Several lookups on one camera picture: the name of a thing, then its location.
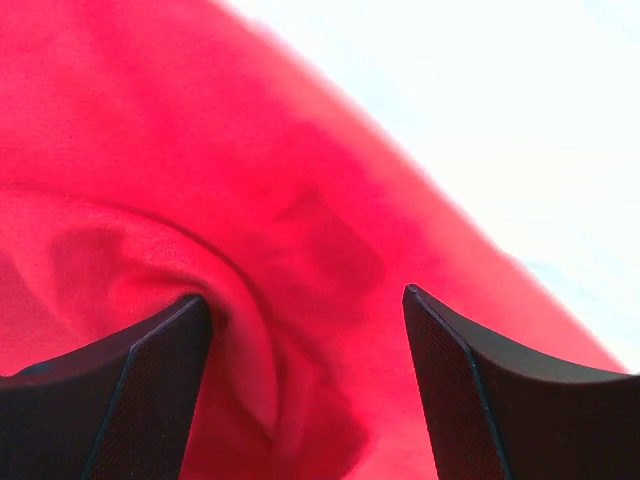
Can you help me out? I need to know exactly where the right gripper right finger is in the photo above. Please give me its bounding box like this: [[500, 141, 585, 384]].
[[403, 285, 639, 479]]

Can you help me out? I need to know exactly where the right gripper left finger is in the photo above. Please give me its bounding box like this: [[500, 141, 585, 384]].
[[1, 295, 213, 479]]

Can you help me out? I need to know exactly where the red t shirt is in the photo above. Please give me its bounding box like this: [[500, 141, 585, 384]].
[[1, 1, 617, 479]]

